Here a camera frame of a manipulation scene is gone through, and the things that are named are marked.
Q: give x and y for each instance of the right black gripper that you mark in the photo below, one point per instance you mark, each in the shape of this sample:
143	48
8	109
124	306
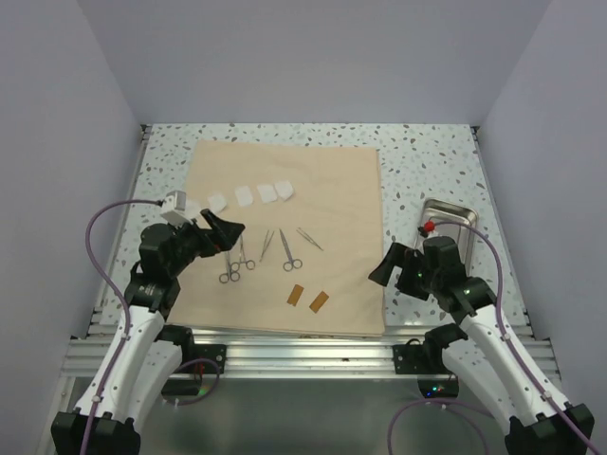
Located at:
399	256

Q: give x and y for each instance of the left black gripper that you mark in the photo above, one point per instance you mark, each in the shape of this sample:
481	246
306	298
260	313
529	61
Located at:
220	238

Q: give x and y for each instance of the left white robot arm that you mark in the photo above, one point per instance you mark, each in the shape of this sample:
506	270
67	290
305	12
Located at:
146	350

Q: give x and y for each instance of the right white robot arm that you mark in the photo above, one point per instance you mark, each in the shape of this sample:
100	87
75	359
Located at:
480	348

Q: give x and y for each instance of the steel tweezers middle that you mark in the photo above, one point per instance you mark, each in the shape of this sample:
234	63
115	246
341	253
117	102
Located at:
267	240

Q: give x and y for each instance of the steel tweezers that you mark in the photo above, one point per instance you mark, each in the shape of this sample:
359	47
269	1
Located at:
308	238
267	240

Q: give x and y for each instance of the steel scissors far left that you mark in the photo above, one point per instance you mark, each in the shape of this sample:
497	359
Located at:
231	273

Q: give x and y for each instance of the steel scissors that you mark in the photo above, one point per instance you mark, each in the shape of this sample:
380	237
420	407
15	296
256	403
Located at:
291	263
231	273

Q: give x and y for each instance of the stainless steel tray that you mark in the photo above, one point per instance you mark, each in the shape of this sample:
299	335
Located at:
453	221

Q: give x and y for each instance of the steel scissors centre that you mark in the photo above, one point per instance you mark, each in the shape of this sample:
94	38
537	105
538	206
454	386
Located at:
291	263

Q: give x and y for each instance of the beige cloth drape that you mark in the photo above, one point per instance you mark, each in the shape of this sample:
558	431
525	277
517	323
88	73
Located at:
313	233

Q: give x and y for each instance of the steel tweezers right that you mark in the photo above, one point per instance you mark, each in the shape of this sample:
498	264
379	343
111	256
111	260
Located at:
308	238

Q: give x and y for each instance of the brown plaster right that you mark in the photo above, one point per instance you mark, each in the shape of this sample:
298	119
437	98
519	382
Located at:
318	302

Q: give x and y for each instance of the brown plaster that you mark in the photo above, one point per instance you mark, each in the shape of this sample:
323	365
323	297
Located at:
318	302
295	295

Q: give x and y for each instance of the brown plaster left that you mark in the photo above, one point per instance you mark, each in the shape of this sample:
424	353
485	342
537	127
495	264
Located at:
295	295

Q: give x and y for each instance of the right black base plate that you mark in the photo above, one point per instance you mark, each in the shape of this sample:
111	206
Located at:
424	362

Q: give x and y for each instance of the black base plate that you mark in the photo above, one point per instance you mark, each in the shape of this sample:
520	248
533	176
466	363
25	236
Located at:
199	372
424	362

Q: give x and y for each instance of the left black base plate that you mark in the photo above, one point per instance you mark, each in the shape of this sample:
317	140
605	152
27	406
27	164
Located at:
199	372

